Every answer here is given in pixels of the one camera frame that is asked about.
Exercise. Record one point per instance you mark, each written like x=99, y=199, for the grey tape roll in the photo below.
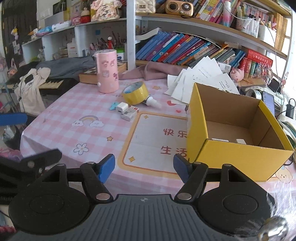
x=254, y=93

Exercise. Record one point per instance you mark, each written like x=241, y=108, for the blue packet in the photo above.
x=45, y=30

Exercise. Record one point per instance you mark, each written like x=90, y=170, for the woven bamboo mat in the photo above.
x=281, y=30

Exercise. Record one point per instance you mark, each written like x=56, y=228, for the white charger cube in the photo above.
x=121, y=107

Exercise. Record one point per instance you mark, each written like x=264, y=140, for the pink pig plush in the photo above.
x=237, y=74

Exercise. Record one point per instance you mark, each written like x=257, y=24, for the white storage bin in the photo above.
x=267, y=34

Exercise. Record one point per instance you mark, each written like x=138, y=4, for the small white bottle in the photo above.
x=153, y=102

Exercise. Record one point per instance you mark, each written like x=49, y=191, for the pile of white paper sheets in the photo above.
x=203, y=74

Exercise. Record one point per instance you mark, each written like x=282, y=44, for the small white red box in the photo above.
x=129, y=114

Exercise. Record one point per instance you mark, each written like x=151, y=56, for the white tissue pack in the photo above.
x=61, y=26

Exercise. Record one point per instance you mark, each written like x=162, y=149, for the pink checkered desktop cloth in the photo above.
x=81, y=111

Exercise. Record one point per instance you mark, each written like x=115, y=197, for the pink cup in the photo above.
x=241, y=24

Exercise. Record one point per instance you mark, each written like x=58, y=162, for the wooden chess board box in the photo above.
x=87, y=77

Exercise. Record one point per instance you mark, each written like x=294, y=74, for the small white block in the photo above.
x=240, y=141

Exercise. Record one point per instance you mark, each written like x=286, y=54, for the grey cloth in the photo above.
x=67, y=67

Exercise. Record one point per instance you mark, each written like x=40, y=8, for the gold retro radio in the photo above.
x=178, y=8

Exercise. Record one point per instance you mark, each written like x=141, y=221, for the pink sticker-covered cylinder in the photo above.
x=107, y=74

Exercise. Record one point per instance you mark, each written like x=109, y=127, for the red pink toy figure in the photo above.
x=85, y=16

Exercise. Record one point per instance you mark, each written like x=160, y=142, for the white bookshelf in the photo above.
x=130, y=34

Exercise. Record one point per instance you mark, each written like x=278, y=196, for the black piano keyboard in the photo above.
x=53, y=84

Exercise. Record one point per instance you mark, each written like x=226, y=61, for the black tablet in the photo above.
x=274, y=85

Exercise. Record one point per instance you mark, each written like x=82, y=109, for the pink gradient bottle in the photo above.
x=226, y=16

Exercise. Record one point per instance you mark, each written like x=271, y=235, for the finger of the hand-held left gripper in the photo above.
x=44, y=157
x=11, y=119

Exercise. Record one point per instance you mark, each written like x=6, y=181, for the pink floral plush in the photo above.
x=105, y=12

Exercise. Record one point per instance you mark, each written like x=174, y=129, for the white quilted bag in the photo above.
x=145, y=5

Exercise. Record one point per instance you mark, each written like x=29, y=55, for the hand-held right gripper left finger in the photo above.
x=106, y=168

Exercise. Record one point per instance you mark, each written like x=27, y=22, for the row of red dictionaries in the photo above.
x=257, y=58

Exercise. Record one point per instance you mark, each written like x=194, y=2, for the black power adapter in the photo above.
x=291, y=110

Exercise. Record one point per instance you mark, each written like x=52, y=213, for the white box with red label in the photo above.
x=72, y=48

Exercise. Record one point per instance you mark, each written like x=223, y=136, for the yellow tape roll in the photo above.
x=136, y=96

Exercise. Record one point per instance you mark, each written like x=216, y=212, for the row of slanted thin books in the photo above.
x=208, y=11

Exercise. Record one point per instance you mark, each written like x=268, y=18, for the pen holder with pens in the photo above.
x=120, y=54

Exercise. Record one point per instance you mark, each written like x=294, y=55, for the flat white item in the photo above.
x=219, y=140

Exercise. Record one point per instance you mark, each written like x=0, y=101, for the smartphone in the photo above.
x=268, y=102

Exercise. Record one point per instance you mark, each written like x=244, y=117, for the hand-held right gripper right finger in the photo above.
x=182, y=168

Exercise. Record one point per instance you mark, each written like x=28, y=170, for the cream fabric bag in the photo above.
x=30, y=97

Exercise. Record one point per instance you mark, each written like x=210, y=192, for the row of colourful books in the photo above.
x=175, y=46

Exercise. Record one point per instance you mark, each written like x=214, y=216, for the small blue plastic toy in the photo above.
x=113, y=106

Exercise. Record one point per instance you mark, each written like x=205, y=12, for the yellow cardboard box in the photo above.
x=231, y=157

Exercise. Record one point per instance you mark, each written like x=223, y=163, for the pink folded cloth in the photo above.
x=157, y=69

